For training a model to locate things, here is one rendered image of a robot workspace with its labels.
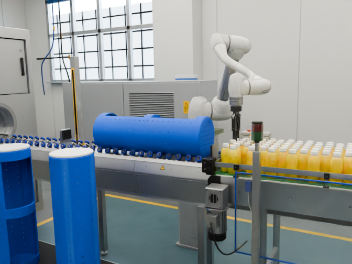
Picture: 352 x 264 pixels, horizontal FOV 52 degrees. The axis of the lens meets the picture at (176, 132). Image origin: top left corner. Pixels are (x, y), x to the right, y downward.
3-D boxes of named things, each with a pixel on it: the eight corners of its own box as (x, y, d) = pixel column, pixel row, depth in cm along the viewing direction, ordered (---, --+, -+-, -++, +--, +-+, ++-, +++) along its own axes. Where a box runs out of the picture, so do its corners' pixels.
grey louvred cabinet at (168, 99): (92, 173, 576) (87, 81, 554) (218, 192, 471) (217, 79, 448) (67, 182, 530) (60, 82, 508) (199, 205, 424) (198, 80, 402)
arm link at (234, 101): (227, 97, 240) (227, 106, 241) (240, 97, 236) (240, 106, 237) (231, 96, 248) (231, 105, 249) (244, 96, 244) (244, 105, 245)
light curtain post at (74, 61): (85, 230, 361) (74, 56, 334) (89, 231, 358) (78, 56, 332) (80, 233, 355) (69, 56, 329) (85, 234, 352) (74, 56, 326)
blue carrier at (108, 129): (115, 146, 299) (114, 111, 296) (214, 154, 260) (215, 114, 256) (92, 151, 274) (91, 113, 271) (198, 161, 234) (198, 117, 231)
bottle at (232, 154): (226, 172, 228) (226, 147, 225) (234, 171, 230) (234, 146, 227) (231, 175, 221) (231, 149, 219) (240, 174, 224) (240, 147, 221)
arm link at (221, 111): (204, 113, 326) (227, 114, 332) (209, 123, 314) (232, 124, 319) (224, 31, 284) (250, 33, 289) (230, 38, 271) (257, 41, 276)
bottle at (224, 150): (221, 169, 235) (221, 144, 233) (231, 169, 234) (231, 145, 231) (220, 172, 229) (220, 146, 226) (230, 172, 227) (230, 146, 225)
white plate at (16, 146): (-23, 150, 246) (-23, 152, 246) (13, 151, 240) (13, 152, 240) (4, 142, 272) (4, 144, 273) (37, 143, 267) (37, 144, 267)
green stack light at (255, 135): (252, 139, 197) (252, 130, 196) (264, 139, 194) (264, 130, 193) (249, 140, 192) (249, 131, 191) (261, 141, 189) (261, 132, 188)
